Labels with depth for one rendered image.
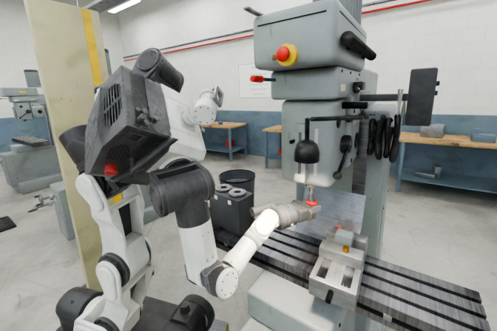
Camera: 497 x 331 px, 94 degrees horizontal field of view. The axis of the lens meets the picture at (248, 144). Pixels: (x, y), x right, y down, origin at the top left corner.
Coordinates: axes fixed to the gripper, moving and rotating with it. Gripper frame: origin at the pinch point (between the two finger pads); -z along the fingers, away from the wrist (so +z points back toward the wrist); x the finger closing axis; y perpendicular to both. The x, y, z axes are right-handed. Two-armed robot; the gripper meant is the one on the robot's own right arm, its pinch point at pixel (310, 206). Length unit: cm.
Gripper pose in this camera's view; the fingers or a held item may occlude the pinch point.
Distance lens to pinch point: 103.8
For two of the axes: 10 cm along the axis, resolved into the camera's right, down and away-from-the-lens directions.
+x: -5.0, -1.7, 8.5
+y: 0.3, 9.8, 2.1
